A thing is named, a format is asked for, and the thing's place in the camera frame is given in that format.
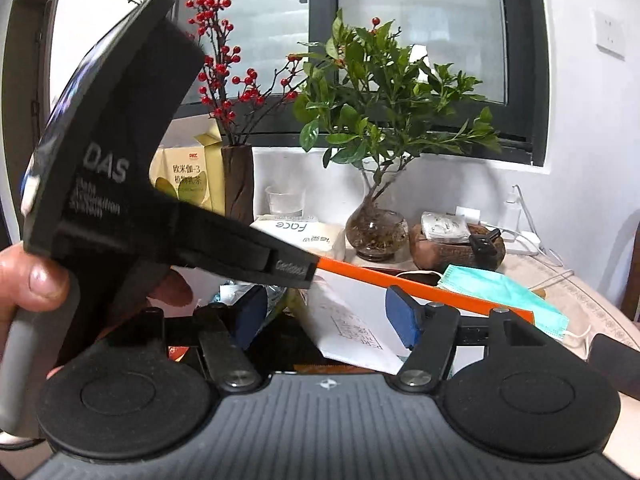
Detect brown wooden vase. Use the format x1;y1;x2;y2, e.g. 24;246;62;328
219;143;255;225

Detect white packet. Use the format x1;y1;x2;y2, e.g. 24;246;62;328
419;211;471;241
300;290;417;374

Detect white tissue pack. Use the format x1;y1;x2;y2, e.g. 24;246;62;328
249;214;347;261

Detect orange cardboard box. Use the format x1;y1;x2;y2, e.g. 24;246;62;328
167;254;537;377

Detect round glass vase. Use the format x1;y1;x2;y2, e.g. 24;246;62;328
345;207;409;263

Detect white power strip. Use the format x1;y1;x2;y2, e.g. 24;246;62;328
504;229;542;257

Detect dark framed window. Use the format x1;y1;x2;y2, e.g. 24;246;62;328
172;0;552;167

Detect black phone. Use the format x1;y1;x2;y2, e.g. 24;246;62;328
588;333;640;396

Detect brown wooden door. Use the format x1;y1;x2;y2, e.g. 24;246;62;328
0;0;69;242

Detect white adapter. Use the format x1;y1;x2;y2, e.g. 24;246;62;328
454;205;484;226

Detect clear plastic wrapper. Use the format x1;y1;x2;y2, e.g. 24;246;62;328
219;282;302;317

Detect brown wooden chair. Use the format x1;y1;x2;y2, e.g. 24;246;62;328
619;219;640;324

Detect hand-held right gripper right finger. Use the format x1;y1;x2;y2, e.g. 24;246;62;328
385;285;552;395

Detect black clip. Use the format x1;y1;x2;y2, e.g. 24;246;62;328
467;228;502;254

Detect green leafy plant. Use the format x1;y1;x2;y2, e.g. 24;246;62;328
292;9;504;212

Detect beige marble desktop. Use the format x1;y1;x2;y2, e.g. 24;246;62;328
345;240;640;480

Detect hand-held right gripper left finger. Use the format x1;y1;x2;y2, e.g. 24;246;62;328
102;285;270;395

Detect carved wooden bowl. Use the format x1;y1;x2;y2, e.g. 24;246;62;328
408;222;507;271

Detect white charger plug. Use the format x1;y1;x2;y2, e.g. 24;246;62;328
502;184;524;234

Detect red berry branches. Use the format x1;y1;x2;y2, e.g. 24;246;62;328
149;0;307;147

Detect white cable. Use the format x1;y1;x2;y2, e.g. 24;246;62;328
515;184;576;291

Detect teal face mask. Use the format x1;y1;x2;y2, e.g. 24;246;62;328
437;263;594;349

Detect clear drinking glass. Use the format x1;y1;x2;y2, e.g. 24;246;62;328
264;184;306;219

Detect yellow green carton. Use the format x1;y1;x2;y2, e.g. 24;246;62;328
149;127;226;214

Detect white wall socket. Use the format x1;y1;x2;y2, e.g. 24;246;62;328
589;8;629;61

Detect person's left hand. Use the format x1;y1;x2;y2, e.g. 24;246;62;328
0;242;194;314

